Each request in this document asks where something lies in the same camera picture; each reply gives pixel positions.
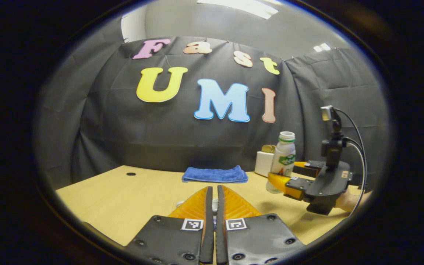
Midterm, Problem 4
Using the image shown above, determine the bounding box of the long ceiling light panel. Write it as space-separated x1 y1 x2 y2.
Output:
197 0 279 20

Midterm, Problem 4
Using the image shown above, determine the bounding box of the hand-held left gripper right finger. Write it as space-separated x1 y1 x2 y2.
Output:
216 185 305 265

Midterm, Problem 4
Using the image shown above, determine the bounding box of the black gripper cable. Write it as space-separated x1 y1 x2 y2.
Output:
332 107 368 216

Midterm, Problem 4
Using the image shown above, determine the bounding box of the blue folded towel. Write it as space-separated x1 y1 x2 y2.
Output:
182 165 249 184

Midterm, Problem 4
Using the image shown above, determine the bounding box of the white water bottle green label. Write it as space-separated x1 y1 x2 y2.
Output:
266 131 296 194

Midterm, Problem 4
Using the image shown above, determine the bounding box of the white toaster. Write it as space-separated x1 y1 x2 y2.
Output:
254 151 275 177

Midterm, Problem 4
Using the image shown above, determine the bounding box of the black backdrop cloth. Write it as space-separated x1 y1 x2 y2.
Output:
33 36 391 190

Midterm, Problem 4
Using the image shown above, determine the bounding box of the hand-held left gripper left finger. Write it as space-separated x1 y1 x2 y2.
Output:
124 186 215 265

